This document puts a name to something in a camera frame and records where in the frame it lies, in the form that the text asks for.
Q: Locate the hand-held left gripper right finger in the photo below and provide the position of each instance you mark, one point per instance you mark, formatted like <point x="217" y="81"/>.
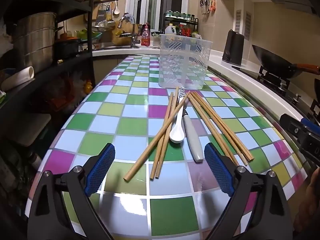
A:
<point x="220" y="172"/>

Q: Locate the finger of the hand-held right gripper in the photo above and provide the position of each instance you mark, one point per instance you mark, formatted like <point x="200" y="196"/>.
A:
<point x="292" y="127"/>
<point x="311" y="123"/>

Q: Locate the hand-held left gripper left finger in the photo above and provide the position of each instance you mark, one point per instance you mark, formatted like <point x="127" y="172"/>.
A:
<point x="100" y="170"/>

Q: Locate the clear plastic utensil holder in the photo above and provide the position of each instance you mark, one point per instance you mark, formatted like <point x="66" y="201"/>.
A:
<point x="185" y="62"/>

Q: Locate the person's right hand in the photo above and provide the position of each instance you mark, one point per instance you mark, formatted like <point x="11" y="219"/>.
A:
<point x="312" y="195"/>

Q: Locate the black burner grate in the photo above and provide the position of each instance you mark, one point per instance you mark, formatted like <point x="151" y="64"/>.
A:
<point x="265" y="73"/>

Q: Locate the black gas stove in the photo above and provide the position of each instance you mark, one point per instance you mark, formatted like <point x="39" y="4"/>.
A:
<point x="246" y="70"/>

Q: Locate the white plastic board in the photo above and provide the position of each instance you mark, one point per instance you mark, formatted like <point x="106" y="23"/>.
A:
<point x="32" y="130"/>

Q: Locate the yellow toy duck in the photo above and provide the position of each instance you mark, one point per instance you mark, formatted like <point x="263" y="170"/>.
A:
<point x="88" y="87"/>

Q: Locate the red plastic bag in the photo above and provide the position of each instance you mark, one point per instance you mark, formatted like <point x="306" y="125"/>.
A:
<point x="57" y="97"/>

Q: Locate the white plastic bag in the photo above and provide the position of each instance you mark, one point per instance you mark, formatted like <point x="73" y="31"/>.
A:
<point x="77" y="80"/>

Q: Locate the black electric kettle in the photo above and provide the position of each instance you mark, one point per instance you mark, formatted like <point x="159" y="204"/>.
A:
<point x="232" y="50"/>

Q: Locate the white roll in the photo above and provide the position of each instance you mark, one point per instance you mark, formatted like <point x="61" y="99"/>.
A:
<point x="17" y="78"/>

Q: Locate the steel sink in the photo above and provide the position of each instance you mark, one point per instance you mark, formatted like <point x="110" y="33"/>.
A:
<point x="117" y="47"/>

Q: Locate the black pot orange lid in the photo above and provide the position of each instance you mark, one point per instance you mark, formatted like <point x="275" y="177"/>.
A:
<point x="66" y="48"/>

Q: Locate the green plastic basin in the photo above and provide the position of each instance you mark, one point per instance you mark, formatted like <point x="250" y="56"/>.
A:
<point x="87" y="35"/>

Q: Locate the steel faucet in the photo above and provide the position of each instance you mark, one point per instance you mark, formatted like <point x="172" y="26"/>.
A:
<point x="133" y="37"/>

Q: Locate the black metal shelf rack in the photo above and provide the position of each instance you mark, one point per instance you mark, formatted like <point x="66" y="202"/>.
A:
<point x="91" y="30"/>

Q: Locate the red dish soap bottle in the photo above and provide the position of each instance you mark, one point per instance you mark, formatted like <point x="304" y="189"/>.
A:
<point x="145" y="36"/>

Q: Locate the clear glass jar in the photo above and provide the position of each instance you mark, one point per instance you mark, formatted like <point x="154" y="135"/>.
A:
<point x="156" y="40"/>

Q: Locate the steel strainer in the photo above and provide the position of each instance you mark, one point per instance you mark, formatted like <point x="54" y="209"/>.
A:
<point x="102" y="27"/>

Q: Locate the large steel stockpot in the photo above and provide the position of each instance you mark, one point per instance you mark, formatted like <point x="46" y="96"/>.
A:
<point x="35" y="42"/>

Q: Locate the row of sauce bottles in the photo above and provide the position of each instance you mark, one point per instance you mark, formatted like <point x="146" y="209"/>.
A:
<point x="185" y="31"/>

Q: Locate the plastic oil jug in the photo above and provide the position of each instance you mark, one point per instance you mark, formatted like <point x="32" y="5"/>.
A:
<point x="171" y="30"/>

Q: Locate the hanging kitchen tools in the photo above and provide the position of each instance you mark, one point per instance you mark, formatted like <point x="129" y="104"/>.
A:
<point x="206" y="3"/>

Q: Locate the knitted dish cloth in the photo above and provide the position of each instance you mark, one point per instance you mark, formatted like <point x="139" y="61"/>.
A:
<point x="129" y="17"/>

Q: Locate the black spice rack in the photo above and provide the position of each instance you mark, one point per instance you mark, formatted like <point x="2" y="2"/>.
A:
<point x="180" y="19"/>

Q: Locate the steel grater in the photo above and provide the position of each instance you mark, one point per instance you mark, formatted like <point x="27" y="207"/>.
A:
<point x="101" y="13"/>

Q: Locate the white hanging ladle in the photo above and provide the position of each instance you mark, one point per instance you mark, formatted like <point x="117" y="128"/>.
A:
<point x="116" y="10"/>

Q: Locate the row of green-lid spice jars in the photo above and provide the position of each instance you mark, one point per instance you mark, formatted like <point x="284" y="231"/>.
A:
<point x="175" y="13"/>

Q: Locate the white framed window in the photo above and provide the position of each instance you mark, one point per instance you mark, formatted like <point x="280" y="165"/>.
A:
<point x="150" y="5"/>

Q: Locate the white wall vent grille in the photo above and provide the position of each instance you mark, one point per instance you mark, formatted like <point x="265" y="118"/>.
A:
<point x="248" y="26"/>
<point x="238" y="21"/>

